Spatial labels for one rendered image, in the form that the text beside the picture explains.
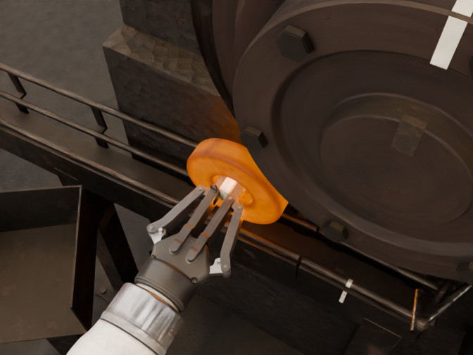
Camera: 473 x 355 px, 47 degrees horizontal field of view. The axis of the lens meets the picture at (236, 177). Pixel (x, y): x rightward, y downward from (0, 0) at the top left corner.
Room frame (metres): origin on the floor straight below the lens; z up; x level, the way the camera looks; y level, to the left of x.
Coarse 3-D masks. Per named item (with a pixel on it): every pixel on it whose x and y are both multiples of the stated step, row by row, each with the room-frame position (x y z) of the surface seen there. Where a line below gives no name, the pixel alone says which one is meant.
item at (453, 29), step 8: (464, 0) 0.24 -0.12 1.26; (472, 0) 0.24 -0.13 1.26; (456, 8) 0.23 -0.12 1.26; (464, 8) 0.23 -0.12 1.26; (472, 8) 0.23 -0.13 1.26; (448, 24) 0.23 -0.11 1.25; (456, 24) 0.23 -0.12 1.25; (464, 24) 0.23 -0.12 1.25; (448, 32) 0.23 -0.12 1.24; (456, 32) 0.23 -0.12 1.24; (440, 40) 0.23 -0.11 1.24; (448, 40) 0.23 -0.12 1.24; (456, 40) 0.23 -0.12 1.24; (440, 48) 0.23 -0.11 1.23; (448, 48) 0.23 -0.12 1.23; (440, 56) 0.23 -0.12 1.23; (448, 56) 0.23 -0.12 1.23; (440, 64) 0.23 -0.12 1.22; (448, 64) 0.23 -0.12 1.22
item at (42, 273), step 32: (0, 192) 0.46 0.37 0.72; (32, 192) 0.46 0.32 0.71; (64, 192) 0.46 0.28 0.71; (0, 224) 0.45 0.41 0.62; (32, 224) 0.46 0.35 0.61; (64, 224) 0.46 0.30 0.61; (96, 224) 0.46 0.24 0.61; (0, 256) 0.40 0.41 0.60; (32, 256) 0.40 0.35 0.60; (64, 256) 0.40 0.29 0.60; (0, 288) 0.35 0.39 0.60; (32, 288) 0.34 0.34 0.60; (64, 288) 0.34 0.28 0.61; (0, 320) 0.29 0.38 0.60; (32, 320) 0.29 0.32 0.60; (64, 320) 0.29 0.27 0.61; (64, 352) 0.33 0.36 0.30
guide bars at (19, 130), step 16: (16, 128) 0.63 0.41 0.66; (48, 144) 0.59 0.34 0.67; (80, 160) 0.55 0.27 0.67; (112, 176) 0.52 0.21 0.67; (128, 176) 0.51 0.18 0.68; (160, 192) 0.47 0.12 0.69; (256, 240) 0.38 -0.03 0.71; (288, 256) 0.35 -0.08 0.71; (304, 256) 0.35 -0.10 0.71; (320, 272) 0.32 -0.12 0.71; (352, 288) 0.30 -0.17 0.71; (384, 304) 0.28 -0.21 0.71; (400, 304) 0.27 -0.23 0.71
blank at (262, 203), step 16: (208, 144) 0.45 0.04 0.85; (224, 144) 0.44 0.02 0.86; (240, 144) 0.44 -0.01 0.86; (192, 160) 0.45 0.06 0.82; (208, 160) 0.43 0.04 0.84; (224, 160) 0.42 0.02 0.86; (240, 160) 0.42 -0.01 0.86; (192, 176) 0.45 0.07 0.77; (208, 176) 0.43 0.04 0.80; (240, 176) 0.41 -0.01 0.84; (256, 176) 0.40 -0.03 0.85; (256, 192) 0.39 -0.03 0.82; (272, 192) 0.39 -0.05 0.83; (256, 208) 0.40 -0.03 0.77; (272, 208) 0.38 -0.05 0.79
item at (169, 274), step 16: (160, 240) 0.33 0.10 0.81; (192, 240) 0.33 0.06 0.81; (160, 256) 0.30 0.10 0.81; (176, 256) 0.30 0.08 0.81; (208, 256) 0.30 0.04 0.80; (144, 272) 0.27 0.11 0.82; (160, 272) 0.27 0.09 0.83; (176, 272) 0.27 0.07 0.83; (192, 272) 0.28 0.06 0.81; (208, 272) 0.28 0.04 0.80; (160, 288) 0.25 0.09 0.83; (176, 288) 0.25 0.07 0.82; (192, 288) 0.26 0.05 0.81; (176, 304) 0.24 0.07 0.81
